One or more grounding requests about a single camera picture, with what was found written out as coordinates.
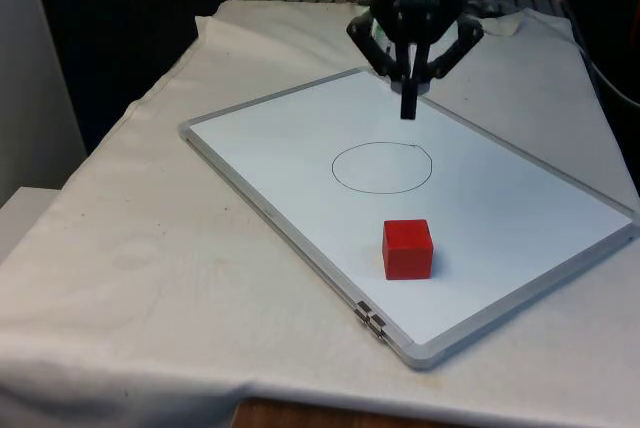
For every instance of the red cube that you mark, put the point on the red cube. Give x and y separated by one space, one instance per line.
406 253

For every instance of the flat whiteboard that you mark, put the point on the flat whiteboard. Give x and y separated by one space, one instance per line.
490 208

